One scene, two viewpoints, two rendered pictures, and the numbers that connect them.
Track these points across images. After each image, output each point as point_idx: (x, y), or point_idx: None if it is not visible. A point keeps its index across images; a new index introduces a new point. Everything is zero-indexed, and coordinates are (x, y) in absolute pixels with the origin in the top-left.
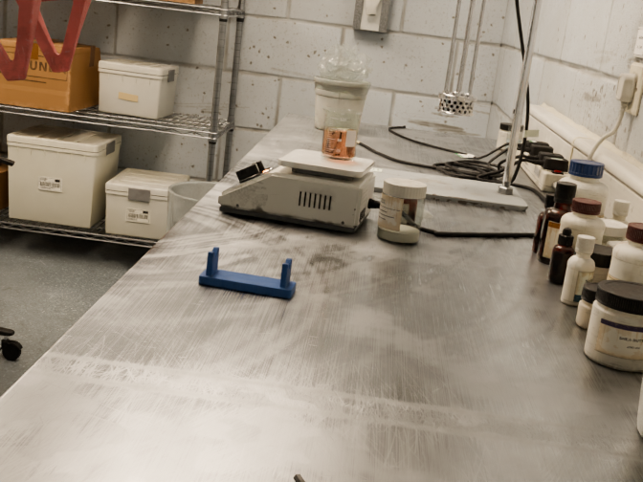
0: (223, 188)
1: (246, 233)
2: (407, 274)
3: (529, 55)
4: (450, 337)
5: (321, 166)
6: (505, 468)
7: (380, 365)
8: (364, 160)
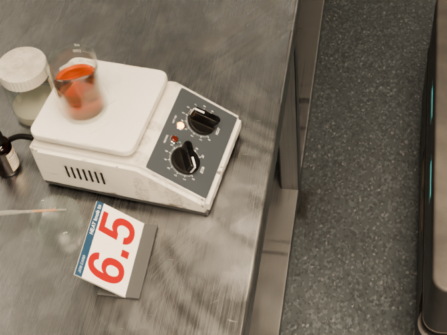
0: (238, 255)
1: (209, 72)
2: (69, 14)
3: None
4: None
5: (116, 63)
6: None
7: None
8: (45, 123)
